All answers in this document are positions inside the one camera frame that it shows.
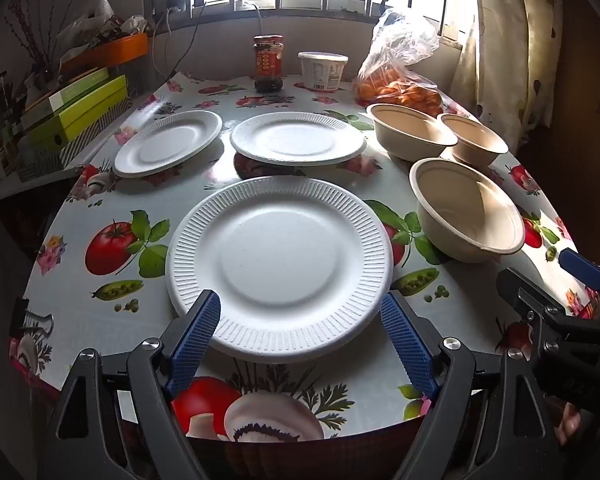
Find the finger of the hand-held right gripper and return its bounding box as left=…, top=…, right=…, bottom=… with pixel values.
left=496, top=268, right=600, bottom=346
left=559, top=249, right=600, bottom=311

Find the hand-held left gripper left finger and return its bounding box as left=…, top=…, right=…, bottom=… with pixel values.
left=40, top=289, right=222, bottom=480

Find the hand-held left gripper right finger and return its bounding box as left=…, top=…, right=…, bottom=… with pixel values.
left=380, top=291, right=563, bottom=480

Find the beige paper bowl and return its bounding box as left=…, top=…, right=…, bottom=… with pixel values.
left=366, top=103, right=459, bottom=162
left=409, top=157, right=526, bottom=264
left=436, top=113, right=510, bottom=169

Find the white ribbed foam plate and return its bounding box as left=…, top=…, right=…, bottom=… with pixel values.
left=229, top=112, right=368, bottom=166
left=165, top=176, right=395, bottom=364

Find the white smooth-rim foam plate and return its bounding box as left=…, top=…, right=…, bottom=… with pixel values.
left=113, top=109, right=223, bottom=179

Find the person's right hand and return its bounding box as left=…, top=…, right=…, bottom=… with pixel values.
left=557, top=402, right=584, bottom=447

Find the black binder clip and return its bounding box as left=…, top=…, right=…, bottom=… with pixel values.
left=9, top=297, right=55, bottom=341

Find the cream patterned curtain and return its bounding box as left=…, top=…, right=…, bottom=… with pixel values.
left=450, top=0, right=566, bottom=146

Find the plastic bag of oranges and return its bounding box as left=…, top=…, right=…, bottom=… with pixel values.
left=352, top=7, right=446, bottom=117

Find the white plastic tub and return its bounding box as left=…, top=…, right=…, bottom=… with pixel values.
left=298, top=51, right=350, bottom=92

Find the olive flat cardboard box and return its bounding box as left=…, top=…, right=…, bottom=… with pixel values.
left=22, top=66, right=112, bottom=121

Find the red-label chili sauce jar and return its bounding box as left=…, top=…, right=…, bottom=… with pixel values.
left=252, top=34, right=285, bottom=94

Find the dark hanging cable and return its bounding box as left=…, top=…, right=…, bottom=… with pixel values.
left=152, top=2, right=208, bottom=76

